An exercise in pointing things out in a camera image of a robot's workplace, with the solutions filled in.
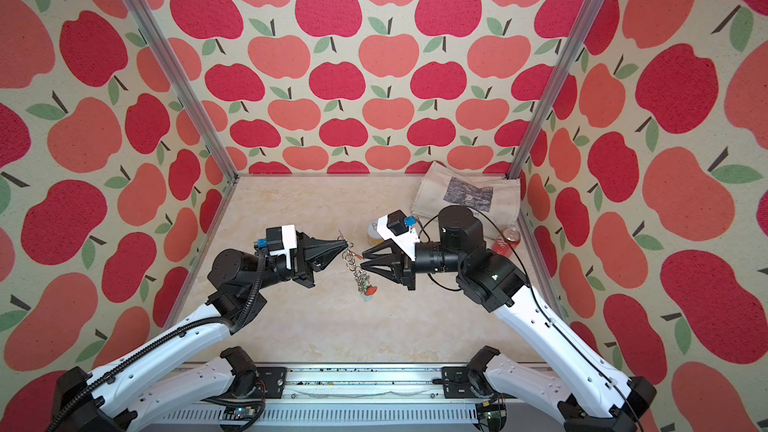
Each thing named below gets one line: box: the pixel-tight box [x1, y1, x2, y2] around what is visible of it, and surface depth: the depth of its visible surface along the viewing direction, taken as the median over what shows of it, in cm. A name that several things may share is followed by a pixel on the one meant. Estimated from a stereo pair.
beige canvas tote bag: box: [411, 161, 521, 235], surface depth 109 cm
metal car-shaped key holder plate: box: [337, 230, 378, 302], surface depth 63 cm
